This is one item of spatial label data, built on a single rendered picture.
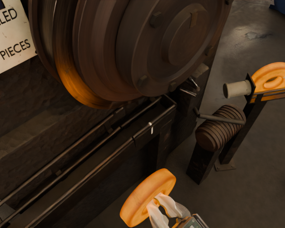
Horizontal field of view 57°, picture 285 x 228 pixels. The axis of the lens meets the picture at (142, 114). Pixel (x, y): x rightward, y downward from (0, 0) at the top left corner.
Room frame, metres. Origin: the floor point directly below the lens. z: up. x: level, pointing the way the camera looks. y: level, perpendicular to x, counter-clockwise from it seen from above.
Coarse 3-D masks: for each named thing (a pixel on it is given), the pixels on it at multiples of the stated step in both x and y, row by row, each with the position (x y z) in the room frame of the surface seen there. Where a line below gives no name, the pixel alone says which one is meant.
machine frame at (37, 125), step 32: (32, 64) 0.43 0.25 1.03; (0, 96) 0.37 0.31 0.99; (32, 96) 0.41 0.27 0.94; (64, 96) 0.46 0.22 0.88; (0, 128) 0.34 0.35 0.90; (32, 128) 0.36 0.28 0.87; (64, 128) 0.39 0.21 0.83; (192, 128) 0.86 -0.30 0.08; (0, 160) 0.28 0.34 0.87; (32, 160) 0.31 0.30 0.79; (64, 160) 0.36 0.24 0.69; (128, 160) 0.53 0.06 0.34; (0, 192) 0.24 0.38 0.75; (32, 192) 0.27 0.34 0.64; (96, 192) 0.40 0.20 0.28; (64, 224) 0.27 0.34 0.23
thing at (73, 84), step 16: (48, 0) 0.37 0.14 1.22; (64, 0) 0.35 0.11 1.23; (48, 16) 0.36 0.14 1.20; (64, 16) 0.35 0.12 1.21; (48, 32) 0.35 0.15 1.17; (64, 32) 0.34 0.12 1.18; (48, 48) 0.35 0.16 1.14; (64, 48) 0.34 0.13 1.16; (64, 64) 0.33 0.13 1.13; (64, 80) 0.32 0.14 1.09; (80, 80) 0.34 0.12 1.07; (80, 96) 0.34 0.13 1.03; (96, 96) 0.36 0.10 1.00; (144, 96) 0.46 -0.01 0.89
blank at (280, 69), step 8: (272, 64) 0.69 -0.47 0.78; (280, 64) 0.69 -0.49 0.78; (256, 72) 0.69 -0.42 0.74; (264, 72) 0.67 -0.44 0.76; (272, 72) 0.67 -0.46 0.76; (280, 72) 0.67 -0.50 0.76; (256, 80) 0.66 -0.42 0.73; (264, 80) 0.67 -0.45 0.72; (280, 80) 0.68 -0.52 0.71; (256, 88) 0.66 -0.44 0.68; (264, 88) 0.67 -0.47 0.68; (272, 88) 0.67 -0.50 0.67
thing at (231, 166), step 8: (248, 104) 0.69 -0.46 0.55; (256, 104) 0.66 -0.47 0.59; (264, 104) 0.66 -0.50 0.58; (248, 112) 0.67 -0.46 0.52; (256, 112) 0.66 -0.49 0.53; (248, 120) 0.66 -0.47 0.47; (248, 128) 0.66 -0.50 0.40; (240, 136) 0.66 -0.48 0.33; (232, 144) 0.66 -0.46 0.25; (240, 144) 0.66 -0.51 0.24; (224, 152) 0.68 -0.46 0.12; (232, 152) 0.66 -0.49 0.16; (216, 160) 0.69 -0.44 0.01; (224, 160) 0.66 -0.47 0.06; (232, 160) 0.69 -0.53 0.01; (216, 168) 0.63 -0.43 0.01; (224, 168) 0.63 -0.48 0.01; (232, 168) 0.63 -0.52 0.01
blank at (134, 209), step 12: (144, 180) 0.21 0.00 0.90; (156, 180) 0.21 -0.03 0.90; (168, 180) 0.22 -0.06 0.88; (132, 192) 0.19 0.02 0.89; (144, 192) 0.19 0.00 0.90; (156, 192) 0.19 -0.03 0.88; (168, 192) 0.22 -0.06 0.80; (132, 204) 0.17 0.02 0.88; (144, 204) 0.17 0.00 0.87; (156, 204) 0.19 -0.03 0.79; (120, 216) 0.16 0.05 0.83; (132, 216) 0.15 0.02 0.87; (144, 216) 0.17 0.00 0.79
